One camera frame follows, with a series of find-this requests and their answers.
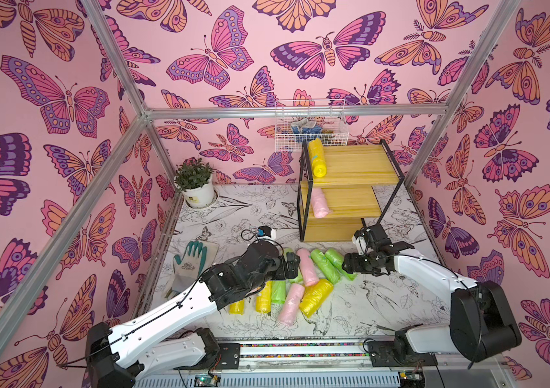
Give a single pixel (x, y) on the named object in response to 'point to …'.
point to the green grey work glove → (197, 257)
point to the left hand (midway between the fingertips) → (292, 259)
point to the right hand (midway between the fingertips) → (352, 264)
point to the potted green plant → (194, 179)
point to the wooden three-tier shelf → (361, 182)
